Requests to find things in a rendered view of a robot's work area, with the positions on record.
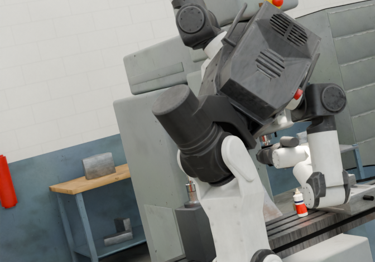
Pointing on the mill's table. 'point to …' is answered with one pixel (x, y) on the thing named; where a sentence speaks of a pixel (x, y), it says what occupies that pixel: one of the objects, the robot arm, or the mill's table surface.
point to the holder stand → (196, 232)
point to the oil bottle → (299, 204)
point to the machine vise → (356, 190)
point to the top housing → (222, 15)
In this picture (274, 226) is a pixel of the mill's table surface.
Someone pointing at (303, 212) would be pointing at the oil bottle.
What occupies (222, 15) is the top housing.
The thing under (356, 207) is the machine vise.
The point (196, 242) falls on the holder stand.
